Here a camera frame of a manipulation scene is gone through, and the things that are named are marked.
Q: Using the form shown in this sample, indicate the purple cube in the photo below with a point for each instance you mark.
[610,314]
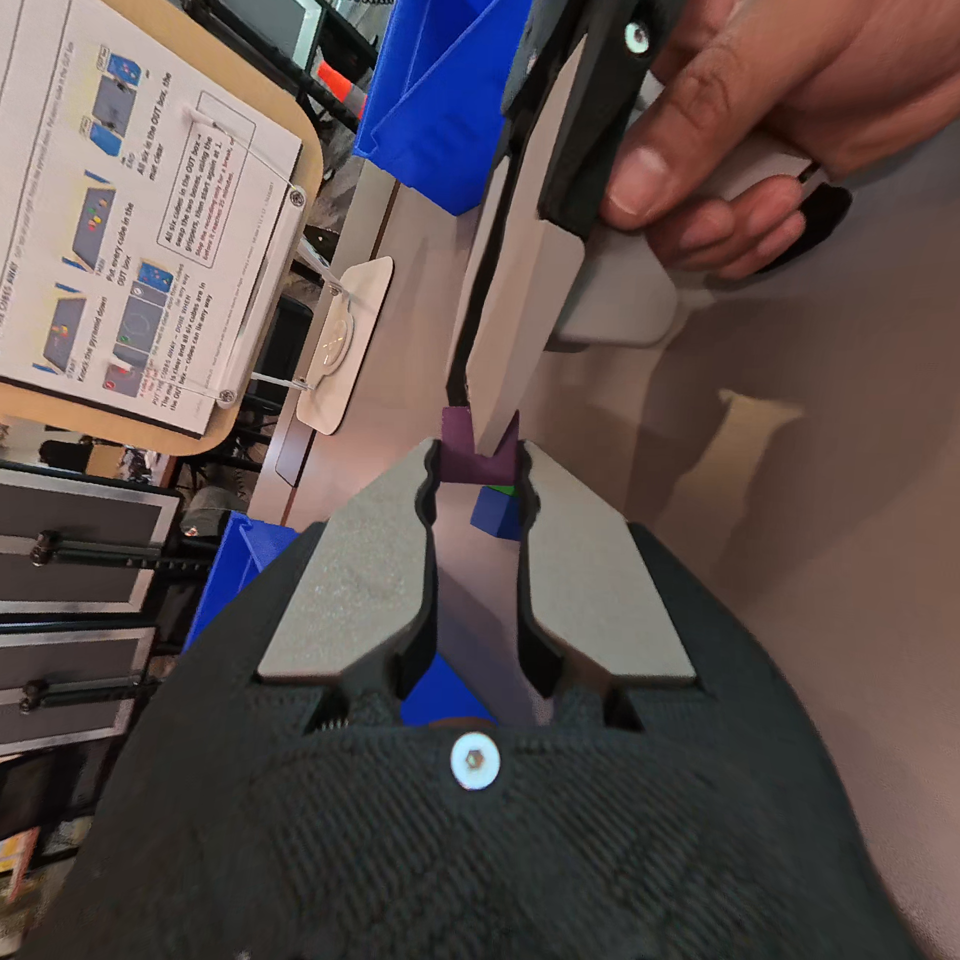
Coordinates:
[469,465]

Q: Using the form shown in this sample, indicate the printed instruction sheet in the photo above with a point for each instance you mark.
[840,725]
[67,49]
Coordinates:
[150,187]

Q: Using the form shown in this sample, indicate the blue plastic bin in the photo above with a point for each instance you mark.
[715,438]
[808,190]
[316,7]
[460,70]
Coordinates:
[435,90]
[240,570]

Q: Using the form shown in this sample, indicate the orange traffic cone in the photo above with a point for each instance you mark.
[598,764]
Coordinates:
[337,81]

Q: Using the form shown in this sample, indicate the grey desk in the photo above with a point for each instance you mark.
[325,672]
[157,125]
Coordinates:
[750,525]

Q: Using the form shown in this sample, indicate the instruction sheet on stand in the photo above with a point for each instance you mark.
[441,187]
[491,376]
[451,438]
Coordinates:
[225,60]

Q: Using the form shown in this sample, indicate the grey drawer cabinet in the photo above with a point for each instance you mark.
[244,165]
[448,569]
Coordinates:
[75,517]

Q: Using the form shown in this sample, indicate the white sheet stand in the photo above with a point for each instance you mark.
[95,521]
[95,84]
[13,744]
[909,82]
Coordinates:
[367,292]

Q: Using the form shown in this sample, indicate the person's right hand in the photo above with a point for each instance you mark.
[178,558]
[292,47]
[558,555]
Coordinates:
[787,75]

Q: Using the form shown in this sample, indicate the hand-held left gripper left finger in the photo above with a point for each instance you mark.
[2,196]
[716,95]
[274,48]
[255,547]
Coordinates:
[352,585]

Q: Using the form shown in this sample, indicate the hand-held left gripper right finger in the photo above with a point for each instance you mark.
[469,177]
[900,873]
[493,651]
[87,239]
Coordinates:
[600,592]

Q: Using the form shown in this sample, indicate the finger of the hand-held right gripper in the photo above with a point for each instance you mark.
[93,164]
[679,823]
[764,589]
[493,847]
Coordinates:
[484,225]
[525,300]

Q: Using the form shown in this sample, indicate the blue cube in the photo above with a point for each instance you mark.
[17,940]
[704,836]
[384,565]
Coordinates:
[495,517]

